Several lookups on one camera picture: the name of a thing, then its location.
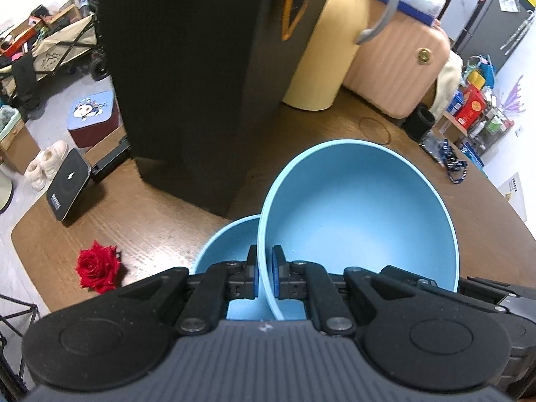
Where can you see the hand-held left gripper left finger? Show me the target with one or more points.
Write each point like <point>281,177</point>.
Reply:
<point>252,272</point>

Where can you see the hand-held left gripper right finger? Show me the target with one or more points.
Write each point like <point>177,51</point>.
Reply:
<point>278,272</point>

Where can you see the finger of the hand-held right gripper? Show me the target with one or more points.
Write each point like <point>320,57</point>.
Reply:
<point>418,278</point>

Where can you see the blue bowl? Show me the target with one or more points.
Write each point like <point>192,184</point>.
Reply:
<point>226,243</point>
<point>356,217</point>

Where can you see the red rose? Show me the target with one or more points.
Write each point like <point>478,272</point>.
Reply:
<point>98,266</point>

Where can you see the black cup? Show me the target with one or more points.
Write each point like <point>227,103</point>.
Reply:
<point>419,123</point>

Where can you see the storage rack with bottles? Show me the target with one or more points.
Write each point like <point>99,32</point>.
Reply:
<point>494,121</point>

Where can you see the red box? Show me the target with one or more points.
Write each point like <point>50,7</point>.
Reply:
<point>471,106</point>

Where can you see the blue box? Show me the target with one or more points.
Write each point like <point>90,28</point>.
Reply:
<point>455,101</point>

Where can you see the black folding stand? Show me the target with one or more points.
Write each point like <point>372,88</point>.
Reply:
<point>111,159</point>

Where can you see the beige cloth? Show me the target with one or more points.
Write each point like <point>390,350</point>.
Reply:
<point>448,83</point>

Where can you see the black power bank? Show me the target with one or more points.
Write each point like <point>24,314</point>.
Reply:
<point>69,184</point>

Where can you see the pink suitcase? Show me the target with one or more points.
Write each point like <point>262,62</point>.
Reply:
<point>389,75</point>

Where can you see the black box on table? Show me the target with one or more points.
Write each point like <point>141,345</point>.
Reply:
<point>188,71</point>

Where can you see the pile of colourful bags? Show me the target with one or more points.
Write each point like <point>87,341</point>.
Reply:
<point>479,73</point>

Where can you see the cartoon print stool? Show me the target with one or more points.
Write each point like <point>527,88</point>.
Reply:
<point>90,113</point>

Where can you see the white shoe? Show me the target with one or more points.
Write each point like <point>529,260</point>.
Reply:
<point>54,157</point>
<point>35,173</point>

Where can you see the black rolling case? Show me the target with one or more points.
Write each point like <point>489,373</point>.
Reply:
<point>100,65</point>

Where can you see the grey refrigerator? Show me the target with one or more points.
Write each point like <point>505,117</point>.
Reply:
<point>485,29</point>

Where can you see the white round base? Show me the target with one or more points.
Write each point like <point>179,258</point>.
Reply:
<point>5,192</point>

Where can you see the white folded umbrella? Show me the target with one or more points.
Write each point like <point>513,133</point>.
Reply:
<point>517,33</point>

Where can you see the cardboard box with green liner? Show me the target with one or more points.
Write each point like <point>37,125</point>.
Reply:
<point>19,142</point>

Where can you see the white paper sheet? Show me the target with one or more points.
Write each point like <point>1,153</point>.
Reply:
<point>508,5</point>

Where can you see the beige folding wagon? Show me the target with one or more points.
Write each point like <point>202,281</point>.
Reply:
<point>54,46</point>

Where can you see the white wall sticker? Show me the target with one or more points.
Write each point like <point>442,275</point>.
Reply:
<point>514,194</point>

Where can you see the purple flower wall decal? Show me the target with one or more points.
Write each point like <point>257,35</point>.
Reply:
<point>515,96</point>

